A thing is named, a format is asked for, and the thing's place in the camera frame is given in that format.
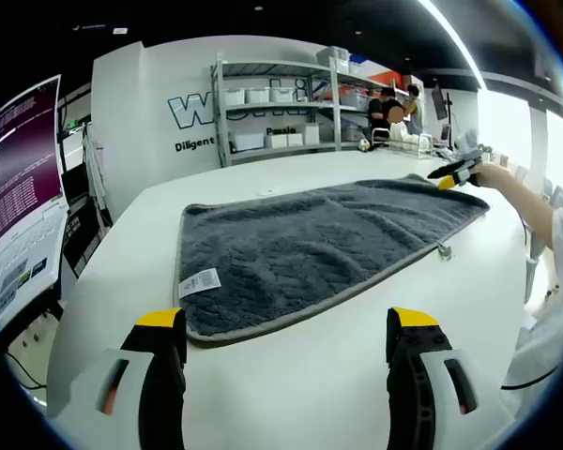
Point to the metal shelving rack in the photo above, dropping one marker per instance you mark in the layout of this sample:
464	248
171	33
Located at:
220	117

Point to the white hanging garment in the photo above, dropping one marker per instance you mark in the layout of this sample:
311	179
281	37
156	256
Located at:
94	164

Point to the ceiling light strip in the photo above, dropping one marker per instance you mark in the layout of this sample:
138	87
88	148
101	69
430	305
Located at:
456	42

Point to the row of white plates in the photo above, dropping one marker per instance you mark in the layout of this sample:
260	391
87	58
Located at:
410	139

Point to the person's right hand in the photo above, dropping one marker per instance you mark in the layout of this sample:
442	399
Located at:
490	175

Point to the row of white storage boxes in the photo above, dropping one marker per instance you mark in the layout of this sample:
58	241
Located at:
255	95

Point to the black monitor on stand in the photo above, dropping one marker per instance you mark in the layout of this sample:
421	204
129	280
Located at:
438	100

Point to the small white yellow object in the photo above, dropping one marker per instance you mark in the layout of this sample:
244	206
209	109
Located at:
364	145

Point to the grey towel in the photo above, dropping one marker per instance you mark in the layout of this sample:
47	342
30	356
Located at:
309	244

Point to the laptop with purple screen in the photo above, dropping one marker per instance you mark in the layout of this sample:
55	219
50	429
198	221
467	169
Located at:
19	178

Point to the metal dish rack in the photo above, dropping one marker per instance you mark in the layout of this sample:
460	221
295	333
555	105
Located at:
410	153

